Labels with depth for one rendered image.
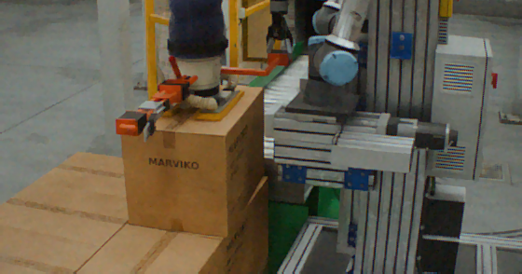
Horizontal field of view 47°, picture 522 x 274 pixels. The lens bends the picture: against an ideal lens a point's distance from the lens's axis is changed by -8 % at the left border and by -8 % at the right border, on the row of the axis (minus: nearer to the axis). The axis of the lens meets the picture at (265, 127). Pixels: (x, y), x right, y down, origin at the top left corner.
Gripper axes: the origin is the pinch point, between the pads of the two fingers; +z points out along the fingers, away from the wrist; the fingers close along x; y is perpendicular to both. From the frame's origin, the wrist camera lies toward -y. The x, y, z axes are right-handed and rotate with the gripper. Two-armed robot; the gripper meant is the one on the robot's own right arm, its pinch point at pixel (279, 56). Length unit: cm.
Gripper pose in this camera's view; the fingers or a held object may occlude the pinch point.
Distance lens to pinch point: 269.2
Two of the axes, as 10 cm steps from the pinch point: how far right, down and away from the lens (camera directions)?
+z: -0.1, 9.4, 3.3
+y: -2.2, 3.2, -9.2
